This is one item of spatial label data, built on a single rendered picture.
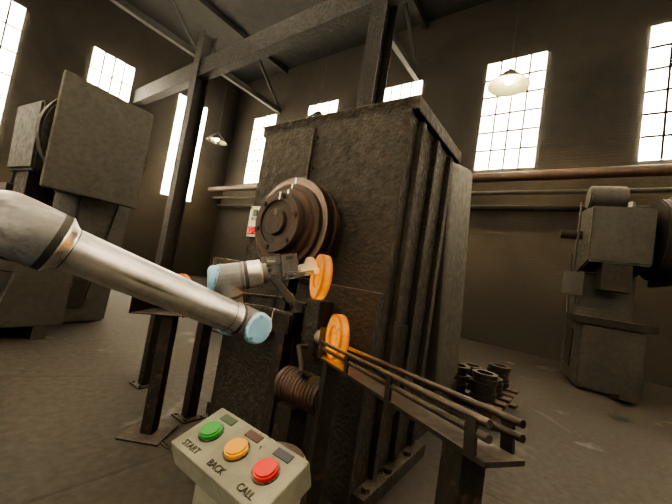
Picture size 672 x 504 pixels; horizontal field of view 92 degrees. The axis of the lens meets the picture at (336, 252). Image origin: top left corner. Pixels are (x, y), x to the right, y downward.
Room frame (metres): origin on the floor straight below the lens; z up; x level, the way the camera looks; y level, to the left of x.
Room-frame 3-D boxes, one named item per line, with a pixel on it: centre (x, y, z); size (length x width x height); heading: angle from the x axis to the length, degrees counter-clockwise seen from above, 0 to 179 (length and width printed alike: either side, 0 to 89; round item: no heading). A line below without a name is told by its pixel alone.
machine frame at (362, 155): (1.92, -0.03, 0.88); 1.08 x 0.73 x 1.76; 54
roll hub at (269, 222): (1.50, 0.28, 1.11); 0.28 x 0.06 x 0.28; 54
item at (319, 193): (1.57, 0.23, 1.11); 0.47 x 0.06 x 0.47; 54
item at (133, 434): (1.68, 0.80, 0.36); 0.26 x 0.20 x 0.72; 89
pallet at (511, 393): (3.04, -1.10, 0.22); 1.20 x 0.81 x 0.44; 52
